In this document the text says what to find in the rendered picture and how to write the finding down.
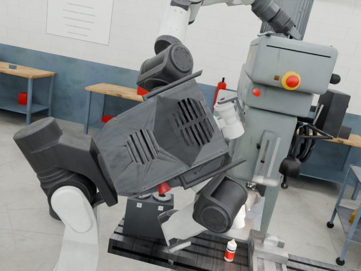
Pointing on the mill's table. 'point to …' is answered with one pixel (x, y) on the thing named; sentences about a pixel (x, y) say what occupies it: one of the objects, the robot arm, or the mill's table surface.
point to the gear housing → (277, 98)
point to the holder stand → (146, 214)
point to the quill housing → (251, 126)
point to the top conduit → (334, 79)
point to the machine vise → (259, 264)
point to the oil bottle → (230, 250)
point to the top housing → (291, 62)
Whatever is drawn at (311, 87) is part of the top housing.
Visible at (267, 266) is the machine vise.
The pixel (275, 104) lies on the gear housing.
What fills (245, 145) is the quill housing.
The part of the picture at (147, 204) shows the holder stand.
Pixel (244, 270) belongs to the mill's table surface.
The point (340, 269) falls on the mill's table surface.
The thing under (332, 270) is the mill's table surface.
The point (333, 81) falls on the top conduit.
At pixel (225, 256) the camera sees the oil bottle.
